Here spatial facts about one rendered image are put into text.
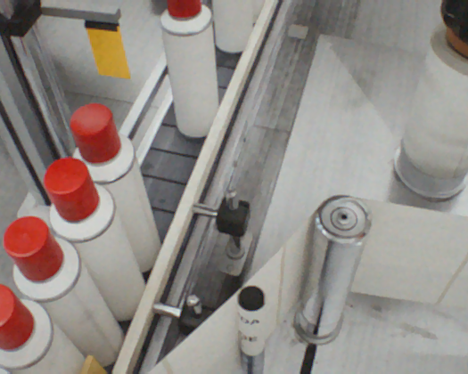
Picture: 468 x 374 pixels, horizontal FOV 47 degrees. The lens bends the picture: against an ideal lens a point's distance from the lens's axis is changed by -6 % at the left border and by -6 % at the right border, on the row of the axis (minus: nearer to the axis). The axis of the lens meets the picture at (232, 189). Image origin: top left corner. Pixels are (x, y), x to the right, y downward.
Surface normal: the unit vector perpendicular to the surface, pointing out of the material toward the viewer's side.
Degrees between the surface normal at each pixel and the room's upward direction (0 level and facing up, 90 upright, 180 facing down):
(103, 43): 90
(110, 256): 90
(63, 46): 0
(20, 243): 2
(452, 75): 92
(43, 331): 42
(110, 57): 90
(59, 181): 2
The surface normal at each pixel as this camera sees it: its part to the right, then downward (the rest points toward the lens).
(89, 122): -0.04, -0.62
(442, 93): -0.74, 0.54
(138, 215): 0.73, 0.54
